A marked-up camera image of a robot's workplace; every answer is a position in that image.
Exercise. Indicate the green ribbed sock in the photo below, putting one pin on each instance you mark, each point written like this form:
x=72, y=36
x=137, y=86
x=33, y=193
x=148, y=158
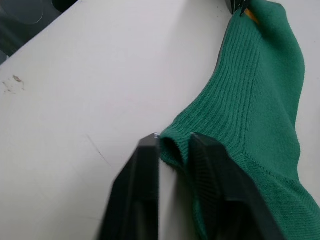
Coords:
x=250, y=105

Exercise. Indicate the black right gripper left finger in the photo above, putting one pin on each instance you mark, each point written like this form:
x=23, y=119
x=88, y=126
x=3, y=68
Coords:
x=225, y=190

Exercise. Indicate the dark rounded base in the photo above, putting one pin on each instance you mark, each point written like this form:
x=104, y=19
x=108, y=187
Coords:
x=22, y=22

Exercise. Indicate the orange sock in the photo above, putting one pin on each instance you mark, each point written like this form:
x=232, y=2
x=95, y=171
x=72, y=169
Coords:
x=251, y=13

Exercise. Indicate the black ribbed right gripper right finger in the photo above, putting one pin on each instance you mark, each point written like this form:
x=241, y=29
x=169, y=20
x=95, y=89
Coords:
x=235, y=5

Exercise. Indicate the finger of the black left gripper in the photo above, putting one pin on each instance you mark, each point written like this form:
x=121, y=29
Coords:
x=135, y=190

